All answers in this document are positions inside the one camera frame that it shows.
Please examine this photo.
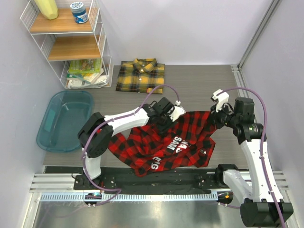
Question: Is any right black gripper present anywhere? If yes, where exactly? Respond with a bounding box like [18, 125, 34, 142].
[206, 102, 240, 130]

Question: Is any red black plaid shirt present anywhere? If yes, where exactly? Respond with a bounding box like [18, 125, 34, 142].
[108, 111, 216, 177]

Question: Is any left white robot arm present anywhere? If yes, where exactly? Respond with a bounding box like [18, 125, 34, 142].
[77, 97, 185, 190]

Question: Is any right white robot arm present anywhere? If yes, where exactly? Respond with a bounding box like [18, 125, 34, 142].
[210, 93, 294, 228]

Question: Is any stack of books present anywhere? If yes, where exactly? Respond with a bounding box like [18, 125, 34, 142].
[66, 58, 109, 89]

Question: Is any folded yellow plaid shirt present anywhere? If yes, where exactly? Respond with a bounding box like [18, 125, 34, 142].
[116, 58, 165, 93]

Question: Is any teal plastic bin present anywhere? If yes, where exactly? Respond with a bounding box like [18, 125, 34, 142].
[36, 91, 94, 153]

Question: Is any blue white jar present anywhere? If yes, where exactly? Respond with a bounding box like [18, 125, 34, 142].
[70, 1, 88, 24]

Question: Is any yellow bottle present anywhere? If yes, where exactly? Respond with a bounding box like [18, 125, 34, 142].
[35, 0, 59, 20]

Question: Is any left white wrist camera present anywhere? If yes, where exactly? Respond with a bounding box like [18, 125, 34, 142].
[169, 100, 186, 122]

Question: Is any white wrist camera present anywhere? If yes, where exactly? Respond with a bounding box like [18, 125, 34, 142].
[211, 89, 229, 112]
[169, 100, 186, 122]

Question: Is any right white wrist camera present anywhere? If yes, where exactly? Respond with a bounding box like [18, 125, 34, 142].
[211, 89, 229, 112]

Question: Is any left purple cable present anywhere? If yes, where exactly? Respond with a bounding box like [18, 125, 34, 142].
[80, 84, 181, 206]

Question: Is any purple cable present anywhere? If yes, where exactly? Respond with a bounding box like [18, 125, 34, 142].
[217, 87, 287, 228]
[80, 84, 181, 206]

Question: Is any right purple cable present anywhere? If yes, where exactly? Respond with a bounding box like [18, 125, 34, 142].
[217, 87, 287, 228]

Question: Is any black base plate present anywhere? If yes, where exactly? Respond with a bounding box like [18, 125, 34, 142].
[73, 167, 243, 195]

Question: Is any white wire wooden shelf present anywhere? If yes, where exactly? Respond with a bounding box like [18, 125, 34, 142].
[20, 0, 113, 89]

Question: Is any white slotted cable duct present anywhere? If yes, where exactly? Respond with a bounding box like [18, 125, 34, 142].
[40, 192, 218, 202]

